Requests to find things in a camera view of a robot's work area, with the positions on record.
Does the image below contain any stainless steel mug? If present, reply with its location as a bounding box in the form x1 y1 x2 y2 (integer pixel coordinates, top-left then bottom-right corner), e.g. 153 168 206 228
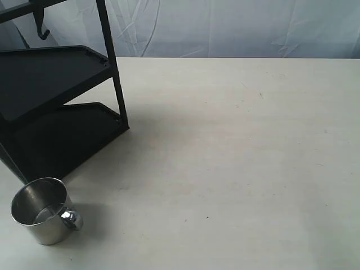
10 177 83 245

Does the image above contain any black metal shelf rack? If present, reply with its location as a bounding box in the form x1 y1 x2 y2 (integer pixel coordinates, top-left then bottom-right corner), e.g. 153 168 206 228
1 1 129 183

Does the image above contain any black metal hook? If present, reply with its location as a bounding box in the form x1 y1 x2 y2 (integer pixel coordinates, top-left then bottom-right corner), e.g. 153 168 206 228
33 6 50 41

